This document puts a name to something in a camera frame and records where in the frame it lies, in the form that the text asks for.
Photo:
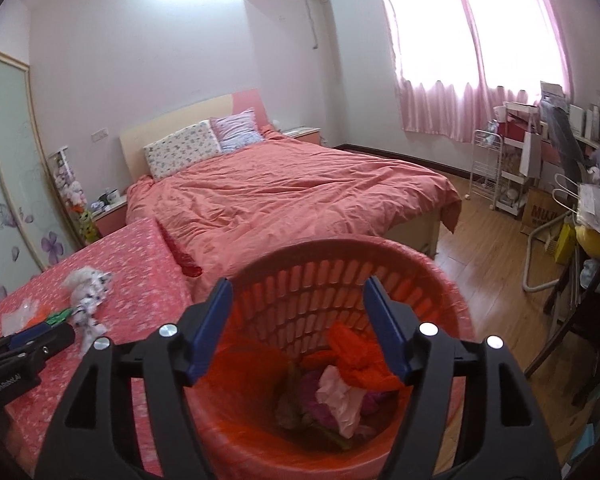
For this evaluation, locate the pink curtain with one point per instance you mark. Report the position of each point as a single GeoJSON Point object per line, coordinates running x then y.
{"type": "Point", "coordinates": [430, 110]}

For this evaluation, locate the plush toy hanging organizer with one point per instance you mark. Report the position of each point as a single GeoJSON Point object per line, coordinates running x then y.
{"type": "Point", "coordinates": [72, 190]}

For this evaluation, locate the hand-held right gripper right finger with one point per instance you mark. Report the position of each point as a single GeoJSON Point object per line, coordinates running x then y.
{"type": "Point", "coordinates": [387, 330]}

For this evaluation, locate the cardboard box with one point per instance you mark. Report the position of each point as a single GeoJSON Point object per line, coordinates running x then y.
{"type": "Point", "coordinates": [540, 210]}

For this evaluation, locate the white shelf cart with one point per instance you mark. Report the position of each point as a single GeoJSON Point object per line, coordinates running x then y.
{"type": "Point", "coordinates": [517, 180]}

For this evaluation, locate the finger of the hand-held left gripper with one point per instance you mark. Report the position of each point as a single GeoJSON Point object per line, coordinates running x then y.
{"type": "Point", "coordinates": [55, 342]}
{"type": "Point", "coordinates": [30, 333]}

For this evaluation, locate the white metal tube frame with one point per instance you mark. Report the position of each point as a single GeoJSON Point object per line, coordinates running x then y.
{"type": "Point", "coordinates": [527, 260]}

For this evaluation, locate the striped pink pillow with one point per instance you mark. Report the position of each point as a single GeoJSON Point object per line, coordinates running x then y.
{"type": "Point", "coordinates": [237, 132]}

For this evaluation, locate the green packet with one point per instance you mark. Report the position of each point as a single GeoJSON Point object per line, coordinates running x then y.
{"type": "Point", "coordinates": [60, 317]}

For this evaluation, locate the white air conditioner pipe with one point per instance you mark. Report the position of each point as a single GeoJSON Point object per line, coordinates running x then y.
{"type": "Point", "coordinates": [314, 20]}

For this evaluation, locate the pink nightstand with mug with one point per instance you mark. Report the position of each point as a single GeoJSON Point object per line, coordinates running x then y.
{"type": "Point", "coordinates": [110, 217]}

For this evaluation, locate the white mug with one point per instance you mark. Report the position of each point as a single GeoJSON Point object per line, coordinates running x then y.
{"type": "Point", "coordinates": [113, 196]}

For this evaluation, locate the wardrobe with purple flowers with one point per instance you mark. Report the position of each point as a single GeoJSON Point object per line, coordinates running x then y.
{"type": "Point", "coordinates": [15, 160]}

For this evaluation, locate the pink duvet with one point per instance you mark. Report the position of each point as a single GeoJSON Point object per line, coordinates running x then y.
{"type": "Point", "coordinates": [280, 195]}

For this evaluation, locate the red plastic bag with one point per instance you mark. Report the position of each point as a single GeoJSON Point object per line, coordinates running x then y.
{"type": "Point", "coordinates": [355, 360]}

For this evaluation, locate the pink white garment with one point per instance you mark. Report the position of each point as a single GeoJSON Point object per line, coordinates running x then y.
{"type": "Point", "coordinates": [340, 395]}

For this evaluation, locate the grey jacket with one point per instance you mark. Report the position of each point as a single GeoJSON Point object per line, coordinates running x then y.
{"type": "Point", "coordinates": [562, 135]}

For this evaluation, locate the red plastic laundry basket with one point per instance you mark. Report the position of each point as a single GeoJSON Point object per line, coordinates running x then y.
{"type": "Point", "coordinates": [300, 280]}

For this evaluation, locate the pink plastic bag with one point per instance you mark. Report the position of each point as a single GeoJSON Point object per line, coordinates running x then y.
{"type": "Point", "coordinates": [307, 390]}

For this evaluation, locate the floral pillow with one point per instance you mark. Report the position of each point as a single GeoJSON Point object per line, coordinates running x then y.
{"type": "Point", "coordinates": [182, 152]}

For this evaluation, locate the clear plastic bag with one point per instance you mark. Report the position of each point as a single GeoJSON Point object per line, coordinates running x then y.
{"type": "Point", "coordinates": [17, 315]}

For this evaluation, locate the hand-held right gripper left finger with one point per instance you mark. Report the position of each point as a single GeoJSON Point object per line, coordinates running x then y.
{"type": "Point", "coordinates": [210, 335]}

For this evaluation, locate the dark wooden chair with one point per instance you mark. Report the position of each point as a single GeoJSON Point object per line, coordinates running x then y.
{"type": "Point", "coordinates": [580, 320]}

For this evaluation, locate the yellow bag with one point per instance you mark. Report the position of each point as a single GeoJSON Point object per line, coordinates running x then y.
{"type": "Point", "coordinates": [597, 247]}

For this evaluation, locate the red floral tablecloth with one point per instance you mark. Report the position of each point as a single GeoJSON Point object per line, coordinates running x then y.
{"type": "Point", "coordinates": [130, 260]}

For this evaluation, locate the patterned cloth piece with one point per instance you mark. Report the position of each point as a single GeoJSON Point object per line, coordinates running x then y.
{"type": "Point", "coordinates": [87, 300]}

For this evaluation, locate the bed with pink duvet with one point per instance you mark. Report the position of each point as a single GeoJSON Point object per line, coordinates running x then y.
{"type": "Point", "coordinates": [180, 120]}

